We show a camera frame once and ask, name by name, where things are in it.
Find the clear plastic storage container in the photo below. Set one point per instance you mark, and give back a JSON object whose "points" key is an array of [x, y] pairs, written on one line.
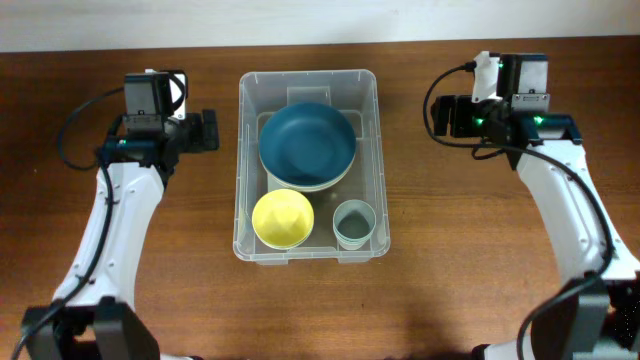
{"points": [[354, 94]]}

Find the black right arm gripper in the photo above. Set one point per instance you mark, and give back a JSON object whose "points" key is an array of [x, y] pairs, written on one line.
{"points": [[440, 115]]}

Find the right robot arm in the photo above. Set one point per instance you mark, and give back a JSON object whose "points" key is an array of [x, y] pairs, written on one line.
{"points": [[595, 315]]}

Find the beige bowl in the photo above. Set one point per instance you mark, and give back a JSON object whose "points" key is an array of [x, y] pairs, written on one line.
{"points": [[275, 183], [345, 177]]}

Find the blue plastic bowl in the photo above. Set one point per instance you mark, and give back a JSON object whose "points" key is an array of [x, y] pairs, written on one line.
{"points": [[307, 144]]}

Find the green plastic bowl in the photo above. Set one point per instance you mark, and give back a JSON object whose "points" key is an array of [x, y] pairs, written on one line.
{"points": [[283, 236]]}

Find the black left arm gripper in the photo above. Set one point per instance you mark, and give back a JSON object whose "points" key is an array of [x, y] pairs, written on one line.
{"points": [[199, 140]]}

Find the yellow plastic bowl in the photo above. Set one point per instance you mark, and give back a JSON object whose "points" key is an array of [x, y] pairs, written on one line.
{"points": [[283, 206]]}

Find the cream plastic cup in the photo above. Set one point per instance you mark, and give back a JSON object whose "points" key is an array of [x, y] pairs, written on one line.
{"points": [[351, 246]]}

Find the grey translucent plastic cup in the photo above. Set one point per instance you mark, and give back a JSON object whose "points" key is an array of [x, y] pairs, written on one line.
{"points": [[354, 213]]}

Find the green plastic cup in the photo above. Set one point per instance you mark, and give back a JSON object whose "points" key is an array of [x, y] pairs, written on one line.
{"points": [[353, 234]]}

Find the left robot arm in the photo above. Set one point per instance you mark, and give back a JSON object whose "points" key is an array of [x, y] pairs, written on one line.
{"points": [[92, 313]]}

